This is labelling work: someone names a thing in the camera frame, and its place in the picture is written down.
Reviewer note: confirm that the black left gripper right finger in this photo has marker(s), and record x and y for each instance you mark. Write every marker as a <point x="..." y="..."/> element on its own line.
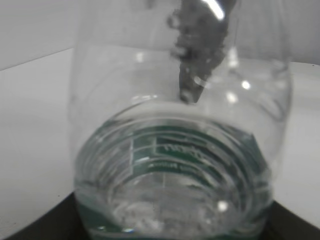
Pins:
<point x="282" y="224"/>

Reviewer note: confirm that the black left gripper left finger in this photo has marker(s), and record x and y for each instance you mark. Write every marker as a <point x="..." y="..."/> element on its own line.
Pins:
<point x="60" y="223"/>

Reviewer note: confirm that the clear Cestbon water bottle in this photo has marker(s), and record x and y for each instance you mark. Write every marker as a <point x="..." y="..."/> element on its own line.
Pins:
<point x="178" y="111"/>

